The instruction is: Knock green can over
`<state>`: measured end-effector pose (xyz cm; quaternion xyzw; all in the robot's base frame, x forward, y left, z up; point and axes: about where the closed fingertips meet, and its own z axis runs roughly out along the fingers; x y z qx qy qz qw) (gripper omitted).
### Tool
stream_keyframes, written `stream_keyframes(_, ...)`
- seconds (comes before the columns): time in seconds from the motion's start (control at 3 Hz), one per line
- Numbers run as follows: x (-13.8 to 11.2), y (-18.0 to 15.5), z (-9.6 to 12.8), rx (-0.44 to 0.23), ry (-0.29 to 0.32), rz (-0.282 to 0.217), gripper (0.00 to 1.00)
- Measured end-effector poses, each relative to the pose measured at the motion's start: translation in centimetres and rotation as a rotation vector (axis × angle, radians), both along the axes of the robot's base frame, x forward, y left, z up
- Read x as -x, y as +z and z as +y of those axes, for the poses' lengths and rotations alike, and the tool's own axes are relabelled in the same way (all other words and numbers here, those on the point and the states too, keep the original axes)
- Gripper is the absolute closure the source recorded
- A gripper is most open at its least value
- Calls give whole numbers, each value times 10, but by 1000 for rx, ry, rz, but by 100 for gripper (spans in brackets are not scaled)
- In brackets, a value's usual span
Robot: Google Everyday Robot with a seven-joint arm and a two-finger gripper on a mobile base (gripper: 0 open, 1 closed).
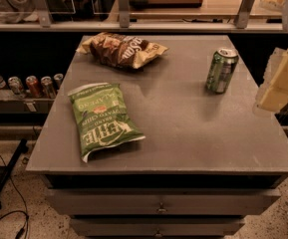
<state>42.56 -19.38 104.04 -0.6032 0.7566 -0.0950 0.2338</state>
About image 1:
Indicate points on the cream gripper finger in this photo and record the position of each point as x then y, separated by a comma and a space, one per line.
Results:
272, 94

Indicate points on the green soda can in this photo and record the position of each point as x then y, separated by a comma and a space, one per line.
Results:
223, 64

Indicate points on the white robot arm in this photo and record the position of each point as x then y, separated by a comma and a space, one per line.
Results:
277, 5

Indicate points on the dark soda can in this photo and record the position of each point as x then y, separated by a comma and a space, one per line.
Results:
58, 78

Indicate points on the brown soda can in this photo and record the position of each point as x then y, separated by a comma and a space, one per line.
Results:
48, 87

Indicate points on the red soda can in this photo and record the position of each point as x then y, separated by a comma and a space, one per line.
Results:
34, 87

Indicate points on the silver green can on shelf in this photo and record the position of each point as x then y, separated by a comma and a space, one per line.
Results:
17, 87

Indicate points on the brown chips bag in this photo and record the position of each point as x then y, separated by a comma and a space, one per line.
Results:
121, 51

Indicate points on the green Kettle chips bag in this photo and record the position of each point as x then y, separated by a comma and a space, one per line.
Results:
102, 118

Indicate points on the upper grey drawer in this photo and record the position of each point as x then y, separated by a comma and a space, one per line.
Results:
238, 202

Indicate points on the grey drawer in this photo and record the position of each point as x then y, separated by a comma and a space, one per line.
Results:
149, 227
238, 202

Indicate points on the lower grey drawer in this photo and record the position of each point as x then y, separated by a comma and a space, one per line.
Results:
149, 227

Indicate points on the low side shelf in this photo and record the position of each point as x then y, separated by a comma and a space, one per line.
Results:
9, 104

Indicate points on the black metal stand leg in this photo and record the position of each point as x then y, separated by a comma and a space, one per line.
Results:
4, 176

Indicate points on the middle metal bracket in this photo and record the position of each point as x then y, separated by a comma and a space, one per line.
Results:
124, 13

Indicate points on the left metal bracket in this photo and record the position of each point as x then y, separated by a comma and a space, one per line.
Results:
43, 13

